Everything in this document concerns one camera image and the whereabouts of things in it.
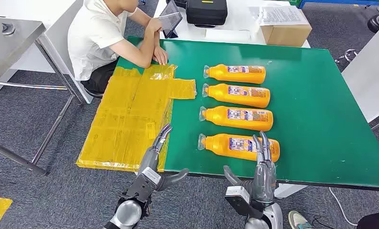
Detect person's left hand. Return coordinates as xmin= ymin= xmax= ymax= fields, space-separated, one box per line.
xmin=153 ymin=45 xmax=169 ymax=66

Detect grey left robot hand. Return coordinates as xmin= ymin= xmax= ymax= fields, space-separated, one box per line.
xmin=138 ymin=123 xmax=190 ymax=192

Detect person's right hand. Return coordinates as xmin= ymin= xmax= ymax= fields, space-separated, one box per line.
xmin=145 ymin=18 xmax=164 ymax=34

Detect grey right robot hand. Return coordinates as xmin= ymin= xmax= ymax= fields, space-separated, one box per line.
xmin=223 ymin=131 xmax=277 ymax=204

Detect orange detergent bottle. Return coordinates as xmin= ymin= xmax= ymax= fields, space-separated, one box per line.
xmin=197 ymin=133 xmax=280 ymax=163
xmin=203 ymin=64 xmax=266 ymax=85
xmin=198 ymin=105 xmax=274 ymax=132
xmin=202 ymin=83 xmax=271 ymax=109

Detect grey tablet on stand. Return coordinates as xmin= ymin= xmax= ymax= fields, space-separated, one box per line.
xmin=158 ymin=0 xmax=184 ymax=39

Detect white table leg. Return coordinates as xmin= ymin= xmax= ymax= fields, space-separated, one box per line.
xmin=274 ymin=183 xmax=308 ymax=199

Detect yellow taped cardboard sheet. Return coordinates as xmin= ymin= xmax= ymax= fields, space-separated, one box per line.
xmin=76 ymin=64 xmax=197 ymax=173

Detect person's foot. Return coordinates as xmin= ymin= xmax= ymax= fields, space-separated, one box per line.
xmin=288 ymin=210 xmax=314 ymax=229

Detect black carrying case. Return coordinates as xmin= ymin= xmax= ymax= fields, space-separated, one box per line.
xmin=185 ymin=0 xmax=228 ymax=29

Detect person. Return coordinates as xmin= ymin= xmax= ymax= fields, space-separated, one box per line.
xmin=67 ymin=0 xmax=169 ymax=95
xmin=357 ymin=208 xmax=379 ymax=229

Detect green table cover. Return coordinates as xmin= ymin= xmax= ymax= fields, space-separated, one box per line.
xmin=115 ymin=36 xmax=379 ymax=192

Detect black stool seat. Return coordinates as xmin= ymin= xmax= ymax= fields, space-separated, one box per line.
xmin=83 ymin=87 xmax=105 ymax=100

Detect white table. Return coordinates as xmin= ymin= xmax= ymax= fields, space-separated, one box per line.
xmin=154 ymin=0 xmax=312 ymax=49

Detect printed paper sheet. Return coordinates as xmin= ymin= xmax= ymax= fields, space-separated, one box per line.
xmin=248 ymin=5 xmax=310 ymax=27

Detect brown cardboard box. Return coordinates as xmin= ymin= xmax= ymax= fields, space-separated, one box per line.
xmin=260 ymin=23 xmax=313 ymax=48

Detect steel table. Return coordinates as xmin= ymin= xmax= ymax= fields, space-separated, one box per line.
xmin=0 ymin=16 xmax=84 ymax=177

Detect white panel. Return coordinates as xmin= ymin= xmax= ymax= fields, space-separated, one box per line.
xmin=341 ymin=17 xmax=379 ymax=123

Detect blue metal rack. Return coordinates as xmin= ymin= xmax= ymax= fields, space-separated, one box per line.
xmin=298 ymin=0 xmax=379 ymax=15

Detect black round stool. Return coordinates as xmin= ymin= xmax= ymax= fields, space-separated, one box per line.
xmin=367 ymin=14 xmax=379 ymax=34

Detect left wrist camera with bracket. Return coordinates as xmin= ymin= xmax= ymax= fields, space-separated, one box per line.
xmin=123 ymin=167 xmax=163 ymax=205

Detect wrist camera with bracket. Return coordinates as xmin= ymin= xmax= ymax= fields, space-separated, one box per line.
xmin=123 ymin=167 xmax=163 ymax=205
xmin=224 ymin=186 xmax=264 ymax=219

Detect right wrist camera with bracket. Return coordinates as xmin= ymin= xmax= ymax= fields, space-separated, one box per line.
xmin=224 ymin=186 xmax=264 ymax=219

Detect white floor cable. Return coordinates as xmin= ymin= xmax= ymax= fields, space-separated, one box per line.
xmin=328 ymin=187 xmax=358 ymax=227

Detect white cable bundle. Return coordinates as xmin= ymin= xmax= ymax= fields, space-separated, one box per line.
xmin=334 ymin=48 xmax=361 ymax=64

